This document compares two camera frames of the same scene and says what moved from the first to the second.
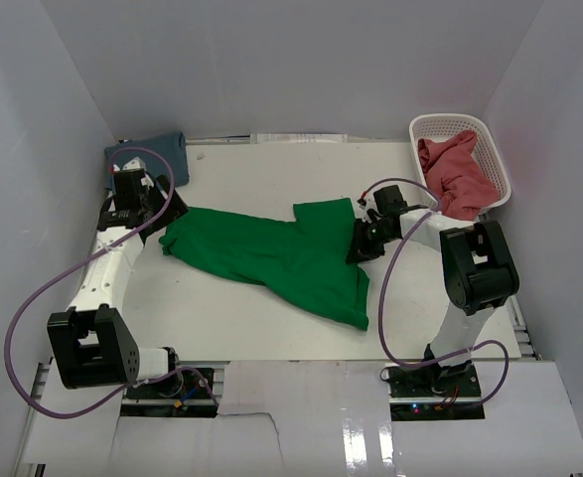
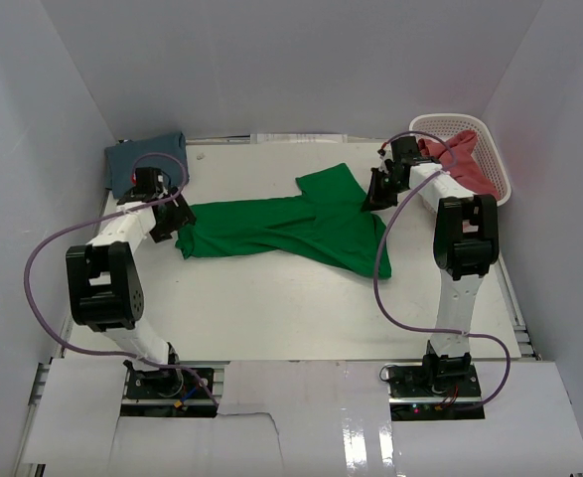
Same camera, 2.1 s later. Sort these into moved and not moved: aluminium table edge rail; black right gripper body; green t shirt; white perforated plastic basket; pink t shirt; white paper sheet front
Moved: green t shirt; black right gripper body
Not moved: aluminium table edge rail; white perforated plastic basket; white paper sheet front; pink t shirt
